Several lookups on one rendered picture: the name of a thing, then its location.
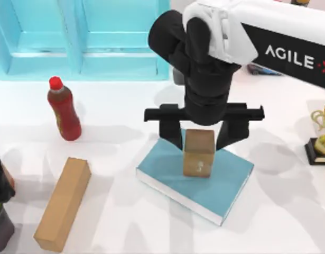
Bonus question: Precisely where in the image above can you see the blue book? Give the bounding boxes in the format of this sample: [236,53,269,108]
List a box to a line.
[135,138,255,227]

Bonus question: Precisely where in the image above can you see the red bottle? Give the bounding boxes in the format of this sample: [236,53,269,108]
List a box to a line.
[47,76,82,142]

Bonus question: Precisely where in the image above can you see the long brown wooden block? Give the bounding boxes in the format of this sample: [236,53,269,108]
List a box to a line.
[33,156,92,251]

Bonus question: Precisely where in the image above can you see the small brown wooden block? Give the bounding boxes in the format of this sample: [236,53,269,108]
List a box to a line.
[182,129,215,178]

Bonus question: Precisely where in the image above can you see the red and blue toy car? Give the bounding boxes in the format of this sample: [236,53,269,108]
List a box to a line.
[247,62,283,77]

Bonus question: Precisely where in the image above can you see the grey pot with green plant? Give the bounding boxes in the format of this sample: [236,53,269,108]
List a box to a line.
[0,202,15,242]

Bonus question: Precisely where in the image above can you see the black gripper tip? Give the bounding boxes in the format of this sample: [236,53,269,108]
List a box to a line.
[0,135,16,205]

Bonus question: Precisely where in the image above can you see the gold trophy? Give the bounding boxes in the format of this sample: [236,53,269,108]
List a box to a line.
[304,99,325,166]

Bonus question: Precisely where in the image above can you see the light blue rack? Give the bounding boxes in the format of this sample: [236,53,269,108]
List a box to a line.
[0,0,170,81]

